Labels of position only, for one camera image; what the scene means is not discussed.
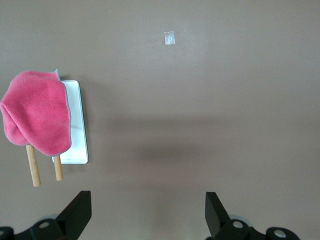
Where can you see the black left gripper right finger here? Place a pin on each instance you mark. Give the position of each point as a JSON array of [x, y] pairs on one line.
[[217, 220]]

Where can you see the pink microfibre cloth grey edge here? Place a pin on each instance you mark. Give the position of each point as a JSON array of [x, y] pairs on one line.
[[37, 112]]

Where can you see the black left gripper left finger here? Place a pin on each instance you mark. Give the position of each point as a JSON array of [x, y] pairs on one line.
[[72, 215]]

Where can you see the white rack with wooden rods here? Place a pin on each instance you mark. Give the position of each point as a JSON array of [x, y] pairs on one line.
[[77, 125]]

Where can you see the small clear tape piece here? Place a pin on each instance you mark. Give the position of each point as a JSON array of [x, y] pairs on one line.
[[169, 38]]

